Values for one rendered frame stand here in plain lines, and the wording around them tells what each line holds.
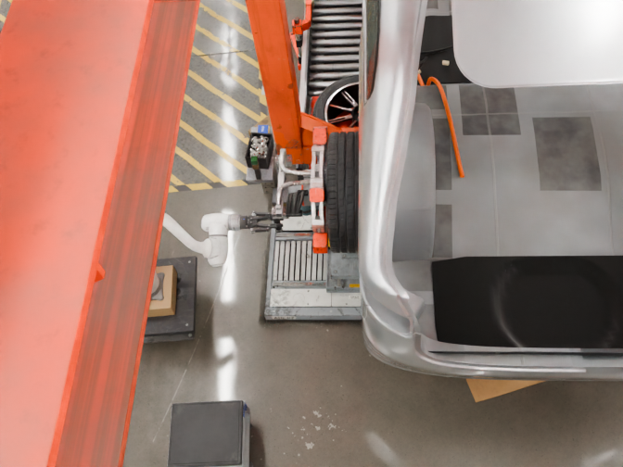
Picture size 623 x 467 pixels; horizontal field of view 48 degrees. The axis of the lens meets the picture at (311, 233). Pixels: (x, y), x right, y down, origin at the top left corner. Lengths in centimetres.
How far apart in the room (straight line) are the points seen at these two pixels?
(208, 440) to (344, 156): 167
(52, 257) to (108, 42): 40
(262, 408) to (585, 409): 185
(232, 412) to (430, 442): 114
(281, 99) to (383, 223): 136
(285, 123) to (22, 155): 299
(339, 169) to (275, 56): 66
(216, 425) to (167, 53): 269
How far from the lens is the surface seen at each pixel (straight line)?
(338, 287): 428
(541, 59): 166
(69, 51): 124
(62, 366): 93
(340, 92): 473
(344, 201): 347
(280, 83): 377
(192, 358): 442
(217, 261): 374
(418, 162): 332
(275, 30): 350
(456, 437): 417
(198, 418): 393
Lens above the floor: 403
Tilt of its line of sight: 60 degrees down
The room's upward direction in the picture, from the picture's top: 9 degrees counter-clockwise
